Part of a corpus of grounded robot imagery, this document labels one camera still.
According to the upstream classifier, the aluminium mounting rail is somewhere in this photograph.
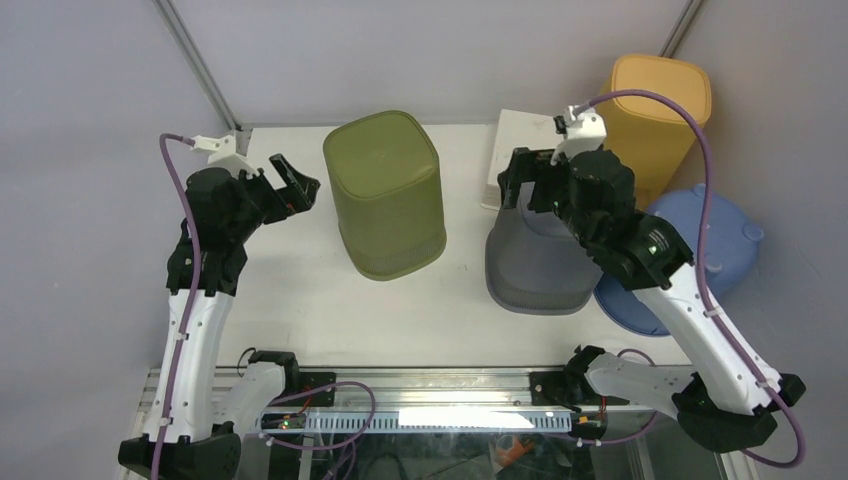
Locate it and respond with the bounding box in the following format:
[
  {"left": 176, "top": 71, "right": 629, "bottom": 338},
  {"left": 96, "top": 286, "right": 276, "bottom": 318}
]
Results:
[{"left": 135, "top": 365, "right": 737, "bottom": 413}]

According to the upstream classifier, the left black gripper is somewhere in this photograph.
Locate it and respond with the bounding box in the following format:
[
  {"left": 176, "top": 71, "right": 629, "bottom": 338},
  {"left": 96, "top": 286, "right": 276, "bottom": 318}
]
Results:
[{"left": 227, "top": 153, "right": 318, "bottom": 240}]

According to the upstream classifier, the grey mesh waste bin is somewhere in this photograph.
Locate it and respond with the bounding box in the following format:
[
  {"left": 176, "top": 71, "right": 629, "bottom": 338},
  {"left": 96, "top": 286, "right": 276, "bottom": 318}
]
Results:
[{"left": 484, "top": 183, "right": 602, "bottom": 316}]

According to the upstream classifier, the white perforated plastic tray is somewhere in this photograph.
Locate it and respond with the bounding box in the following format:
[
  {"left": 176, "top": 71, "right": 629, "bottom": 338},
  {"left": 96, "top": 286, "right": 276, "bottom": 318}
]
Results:
[{"left": 480, "top": 109, "right": 563, "bottom": 211}]

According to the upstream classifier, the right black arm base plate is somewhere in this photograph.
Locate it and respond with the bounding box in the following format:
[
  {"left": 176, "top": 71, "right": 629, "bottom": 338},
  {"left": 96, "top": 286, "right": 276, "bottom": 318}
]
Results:
[{"left": 528, "top": 370, "right": 602, "bottom": 411}]

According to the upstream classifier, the white slotted cable duct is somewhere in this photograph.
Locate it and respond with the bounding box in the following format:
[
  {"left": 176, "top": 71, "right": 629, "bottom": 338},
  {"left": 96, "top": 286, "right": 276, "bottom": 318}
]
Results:
[{"left": 260, "top": 407, "right": 572, "bottom": 434}]

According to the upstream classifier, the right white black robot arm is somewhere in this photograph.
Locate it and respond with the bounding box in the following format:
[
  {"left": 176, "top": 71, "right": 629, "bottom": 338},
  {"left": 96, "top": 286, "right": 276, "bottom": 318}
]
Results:
[{"left": 497, "top": 147, "right": 806, "bottom": 453}]

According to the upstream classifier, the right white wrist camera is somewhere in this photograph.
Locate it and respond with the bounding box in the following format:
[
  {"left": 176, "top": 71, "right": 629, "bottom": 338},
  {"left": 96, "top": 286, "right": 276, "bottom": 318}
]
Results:
[{"left": 550, "top": 105, "right": 607, "bottom": 166}]

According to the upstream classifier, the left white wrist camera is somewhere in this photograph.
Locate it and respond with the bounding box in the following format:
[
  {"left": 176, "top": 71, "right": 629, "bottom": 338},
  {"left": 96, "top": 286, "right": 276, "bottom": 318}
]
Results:
[{"left": 190, "top": 135, "right": 256, "bottom": 178}]

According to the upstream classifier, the olive green waste bin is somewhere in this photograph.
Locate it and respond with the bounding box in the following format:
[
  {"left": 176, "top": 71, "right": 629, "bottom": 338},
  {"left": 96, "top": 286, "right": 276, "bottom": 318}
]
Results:
[{"left": 322, "top": 110, "right": 448, "bottom": 281}]

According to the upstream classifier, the yellow slatted waste bin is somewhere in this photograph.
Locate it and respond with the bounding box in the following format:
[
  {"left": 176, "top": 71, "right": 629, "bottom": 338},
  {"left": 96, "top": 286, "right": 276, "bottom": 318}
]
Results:
[{"left": 595, "top": 54, "right": 712, "bottom": 209}]

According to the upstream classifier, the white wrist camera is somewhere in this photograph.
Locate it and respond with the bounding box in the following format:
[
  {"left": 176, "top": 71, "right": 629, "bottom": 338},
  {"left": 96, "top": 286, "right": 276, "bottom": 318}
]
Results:
[
  {"left": 190, "top": 135, "right": 256, "bottom": 178},
  {"left": 550, "top": 105, "right": 607, "bottom": 166}
]

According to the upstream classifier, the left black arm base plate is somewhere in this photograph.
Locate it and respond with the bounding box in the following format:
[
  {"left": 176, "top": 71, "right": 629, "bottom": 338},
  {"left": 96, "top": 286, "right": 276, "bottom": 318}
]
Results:
[{"left": 268, "top": 371, "right": 338, "bottom": 408}]

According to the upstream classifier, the blue plastic bucket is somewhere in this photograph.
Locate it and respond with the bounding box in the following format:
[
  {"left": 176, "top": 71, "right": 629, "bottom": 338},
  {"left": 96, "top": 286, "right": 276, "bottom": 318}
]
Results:
[{"left": 594, "top": 183, "right": 765, "bottom": 337}]

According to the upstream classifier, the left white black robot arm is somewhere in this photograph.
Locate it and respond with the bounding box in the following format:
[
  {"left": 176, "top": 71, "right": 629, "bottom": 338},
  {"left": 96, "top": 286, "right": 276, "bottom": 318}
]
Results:
[{"left": 118, "top": 154, "right": 320, "bottom": 479}]

